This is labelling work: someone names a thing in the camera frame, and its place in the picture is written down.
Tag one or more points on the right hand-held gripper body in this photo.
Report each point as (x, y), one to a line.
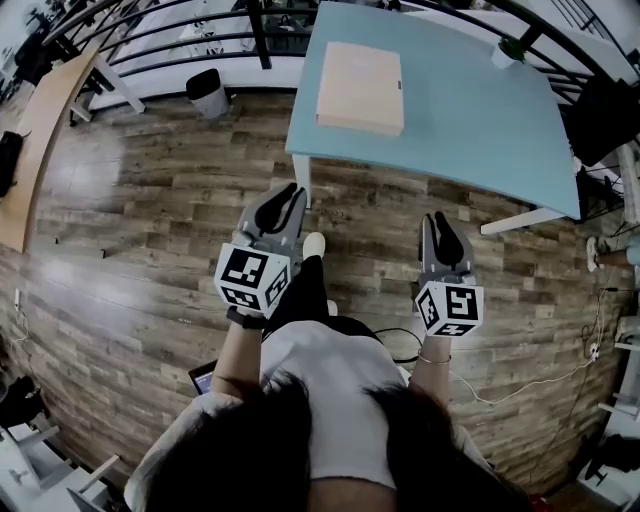
(460, 305)

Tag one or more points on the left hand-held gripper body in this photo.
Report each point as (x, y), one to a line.
(245, 270)

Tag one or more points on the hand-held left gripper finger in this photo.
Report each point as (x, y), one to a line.
(297, 217)
(248, 217)

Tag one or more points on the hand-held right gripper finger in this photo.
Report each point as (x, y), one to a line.
(462, 255)
(424, 250)

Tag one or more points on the person's left forearm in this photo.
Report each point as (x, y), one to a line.
(237, 355)

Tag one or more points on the person's right forearm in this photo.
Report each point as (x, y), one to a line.
(432, 375)

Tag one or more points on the light blue table top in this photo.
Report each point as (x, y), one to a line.
(475, 115)

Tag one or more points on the person's white shoe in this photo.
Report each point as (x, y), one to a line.
(314, 245)

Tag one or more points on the black wrist watch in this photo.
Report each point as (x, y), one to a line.
(246, 320)

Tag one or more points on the person's black trousers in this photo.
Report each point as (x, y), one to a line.
(305, 295)

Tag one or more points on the black smartphone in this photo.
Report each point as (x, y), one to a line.
(202, 380)

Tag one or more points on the white trash bin black liner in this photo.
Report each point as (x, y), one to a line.
(207, 97)

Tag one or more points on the person's white t-shirt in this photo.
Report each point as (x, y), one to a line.
(340, 380)

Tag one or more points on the white power plug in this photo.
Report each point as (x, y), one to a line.
(594, 352)

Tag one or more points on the black metal railing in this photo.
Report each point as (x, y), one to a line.
(259, 35)

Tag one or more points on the black chair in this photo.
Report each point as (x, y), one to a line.
(605, 120)

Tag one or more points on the green plant in white pot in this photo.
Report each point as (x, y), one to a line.
(502, 57)

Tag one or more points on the light wooden table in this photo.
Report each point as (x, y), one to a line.
(45, 125)

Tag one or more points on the black swivel stool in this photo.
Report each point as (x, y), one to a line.
(20, 400)

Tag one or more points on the white rack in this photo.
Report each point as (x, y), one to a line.
(20, 475)

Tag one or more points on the white shelf frame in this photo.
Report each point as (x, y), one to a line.
(625, 425)

